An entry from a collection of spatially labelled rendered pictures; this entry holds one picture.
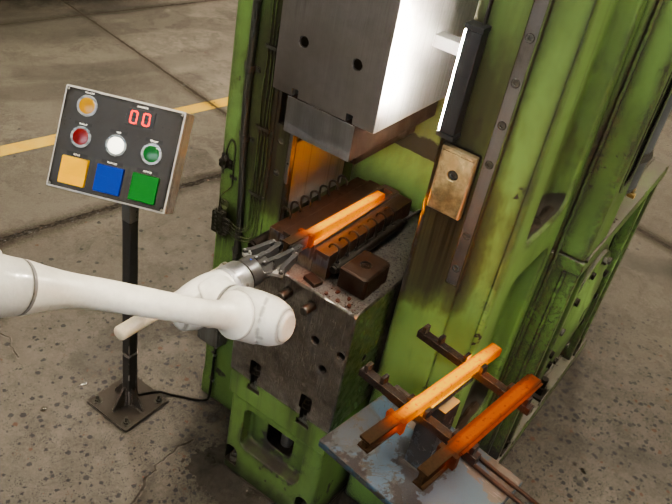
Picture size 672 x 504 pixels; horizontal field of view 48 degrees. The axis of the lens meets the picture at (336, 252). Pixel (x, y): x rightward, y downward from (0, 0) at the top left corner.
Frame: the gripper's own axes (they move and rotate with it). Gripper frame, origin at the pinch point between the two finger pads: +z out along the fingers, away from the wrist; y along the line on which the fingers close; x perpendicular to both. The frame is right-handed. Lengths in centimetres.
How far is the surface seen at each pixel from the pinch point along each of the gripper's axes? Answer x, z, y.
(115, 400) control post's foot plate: -101, -6, -61
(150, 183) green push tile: 0.8, -9.7, -42.6
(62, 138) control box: 6, -18, -68
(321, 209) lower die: -2.8, 21.8, -7.7
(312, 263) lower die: -7.5, 5.2, 2.8
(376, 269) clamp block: -3.7, 11.7, 18.3
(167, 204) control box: -3.8, -8.3, -37.5
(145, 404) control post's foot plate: -101, 0, -53
